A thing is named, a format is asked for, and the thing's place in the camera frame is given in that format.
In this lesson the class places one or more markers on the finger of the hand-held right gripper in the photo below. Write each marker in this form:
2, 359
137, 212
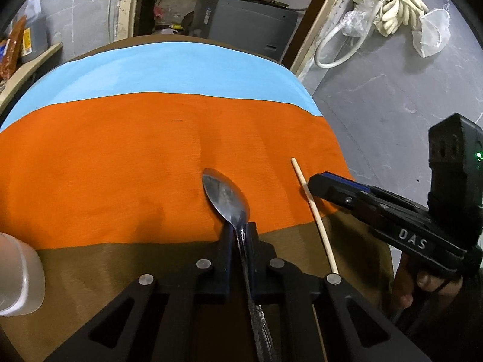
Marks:
336, 190

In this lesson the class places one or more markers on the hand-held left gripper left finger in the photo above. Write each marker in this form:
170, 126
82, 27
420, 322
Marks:
226, 260

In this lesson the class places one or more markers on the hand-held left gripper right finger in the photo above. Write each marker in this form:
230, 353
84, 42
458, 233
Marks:
256, 260

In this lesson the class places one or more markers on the thick wooden chopstick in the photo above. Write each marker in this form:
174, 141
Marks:
315, 211

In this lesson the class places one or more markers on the silver metal spoon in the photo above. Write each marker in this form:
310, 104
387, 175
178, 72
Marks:
226, 196

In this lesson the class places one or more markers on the translucent plastic cup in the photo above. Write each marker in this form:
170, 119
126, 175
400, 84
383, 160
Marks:
19, 275

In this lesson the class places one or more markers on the person's right hand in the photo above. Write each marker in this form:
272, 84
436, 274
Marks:
419, 281

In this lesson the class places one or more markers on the clear plastic bag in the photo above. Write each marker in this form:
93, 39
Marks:
430, 34
353, 22

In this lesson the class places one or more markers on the orange blue brown striped tablecloth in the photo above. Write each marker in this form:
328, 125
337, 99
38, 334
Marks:
113, 158

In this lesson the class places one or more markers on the cream rubber gloves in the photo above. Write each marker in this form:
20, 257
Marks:
394, 5

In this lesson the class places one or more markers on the grey cabinet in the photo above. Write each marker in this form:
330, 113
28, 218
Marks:
245, 22

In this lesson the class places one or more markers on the pile of plastic bags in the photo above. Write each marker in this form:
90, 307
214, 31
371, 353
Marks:
169, 15

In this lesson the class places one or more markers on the wooden side shelf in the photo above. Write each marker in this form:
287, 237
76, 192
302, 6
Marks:
26, 73

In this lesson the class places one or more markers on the large cooking oil bottle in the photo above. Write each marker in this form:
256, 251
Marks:
34, 28

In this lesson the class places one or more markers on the red seasoning packet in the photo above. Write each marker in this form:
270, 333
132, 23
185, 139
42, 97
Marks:
11, 47

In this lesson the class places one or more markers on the brown wooden door frame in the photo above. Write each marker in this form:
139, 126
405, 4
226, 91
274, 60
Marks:
313, 22

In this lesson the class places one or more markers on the pale wooden door frame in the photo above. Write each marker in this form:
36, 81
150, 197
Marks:
124, 3

